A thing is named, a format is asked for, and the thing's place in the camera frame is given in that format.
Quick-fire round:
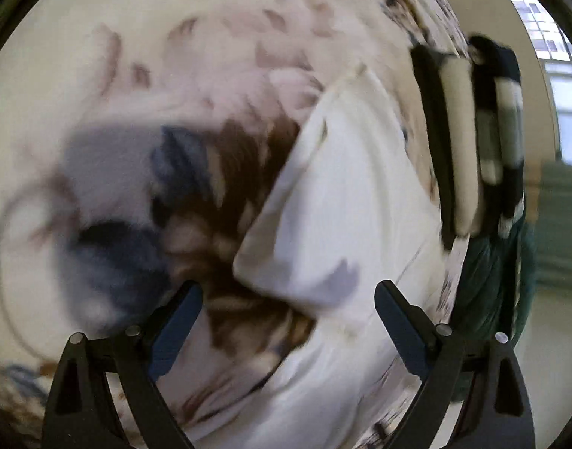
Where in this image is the white t-shirt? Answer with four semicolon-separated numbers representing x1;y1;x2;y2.
158;67;463;448

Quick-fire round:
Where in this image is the dark green plush blanket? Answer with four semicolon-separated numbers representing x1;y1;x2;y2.
446;195;539;403

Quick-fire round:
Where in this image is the green right curtain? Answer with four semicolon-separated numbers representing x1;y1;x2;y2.
524;161;572;295

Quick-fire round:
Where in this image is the floral brown checkered bedspread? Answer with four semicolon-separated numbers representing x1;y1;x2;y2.
0;0;468;448

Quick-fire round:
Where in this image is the black striped folded garment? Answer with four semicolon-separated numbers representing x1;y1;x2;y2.
469;34;524;238

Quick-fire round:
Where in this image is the cream folded garment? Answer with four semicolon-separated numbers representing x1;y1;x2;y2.
438;56;480;236

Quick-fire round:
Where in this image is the barred window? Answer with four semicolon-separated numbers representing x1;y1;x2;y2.
511;0;572;165

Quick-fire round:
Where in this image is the black bottom folded garment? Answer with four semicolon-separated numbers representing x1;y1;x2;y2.
411;46;457;250

